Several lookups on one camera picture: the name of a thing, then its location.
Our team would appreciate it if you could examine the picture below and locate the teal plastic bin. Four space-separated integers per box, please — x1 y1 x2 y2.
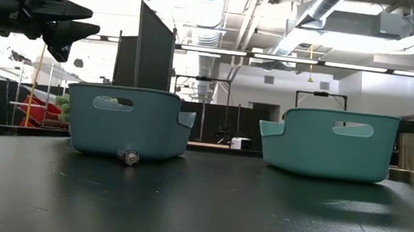
255 103 402 186

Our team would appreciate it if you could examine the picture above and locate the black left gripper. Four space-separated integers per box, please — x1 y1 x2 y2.
0 0 103 67

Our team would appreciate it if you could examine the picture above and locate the red slanted frame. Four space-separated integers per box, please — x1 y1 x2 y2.
16 94 64 131

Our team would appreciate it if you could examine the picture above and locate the yellow cable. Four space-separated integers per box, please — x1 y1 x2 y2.
22 0 61 130

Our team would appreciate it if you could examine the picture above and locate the black tubular stand frame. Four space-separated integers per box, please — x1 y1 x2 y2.
169 73 233 145
294 88 350 113

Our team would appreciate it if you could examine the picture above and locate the metal shelf rack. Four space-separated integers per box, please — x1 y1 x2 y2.
2 59 70 131

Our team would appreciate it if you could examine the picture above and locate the green spiky plant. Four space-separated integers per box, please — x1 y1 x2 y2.
52 93 73 124

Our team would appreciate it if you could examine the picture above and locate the large smooth ceiling duct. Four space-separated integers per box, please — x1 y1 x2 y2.
270 0 353 64

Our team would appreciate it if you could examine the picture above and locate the silver ribbed ceiling duct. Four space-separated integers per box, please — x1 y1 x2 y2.
187 0 228 103

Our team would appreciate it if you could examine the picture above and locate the white box device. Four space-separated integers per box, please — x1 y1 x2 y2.
230 135 253 152

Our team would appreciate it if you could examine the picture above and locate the silver black AA battery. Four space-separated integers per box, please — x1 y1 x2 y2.
118 148 142 168

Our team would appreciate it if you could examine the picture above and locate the wooden crate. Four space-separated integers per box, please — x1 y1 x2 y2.
395 130 414 171

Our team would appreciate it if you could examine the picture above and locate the blue plastic bin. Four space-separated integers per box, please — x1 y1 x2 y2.
63 81 199 165

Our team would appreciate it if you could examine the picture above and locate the dark grey partition panel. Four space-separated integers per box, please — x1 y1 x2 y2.
111 0 181 93

